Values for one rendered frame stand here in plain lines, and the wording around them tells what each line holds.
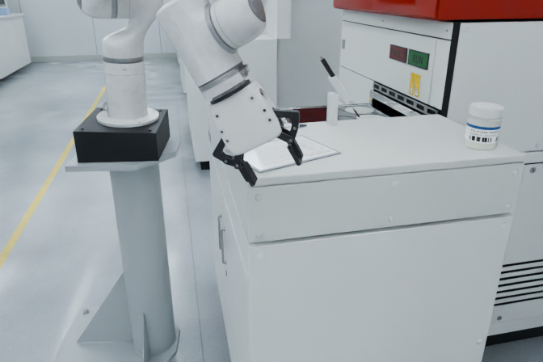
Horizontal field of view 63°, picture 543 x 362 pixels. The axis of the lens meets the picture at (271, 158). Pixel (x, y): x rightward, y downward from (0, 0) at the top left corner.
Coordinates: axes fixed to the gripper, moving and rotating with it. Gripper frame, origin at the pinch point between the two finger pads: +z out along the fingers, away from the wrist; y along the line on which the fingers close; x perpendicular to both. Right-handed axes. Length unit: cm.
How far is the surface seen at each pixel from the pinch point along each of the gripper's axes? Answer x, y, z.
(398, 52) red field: -86, -29, 8
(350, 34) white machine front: -127, -16, 0
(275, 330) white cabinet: -6.4, 21.2, 36.5
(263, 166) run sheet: -11.6, 5.7, 2.2
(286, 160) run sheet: -15.5, 2.1, 4.3
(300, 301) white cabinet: -8.6, 13.4, 33.2
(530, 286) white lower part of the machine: -77, -37, 106
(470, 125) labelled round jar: -31, -35, 20
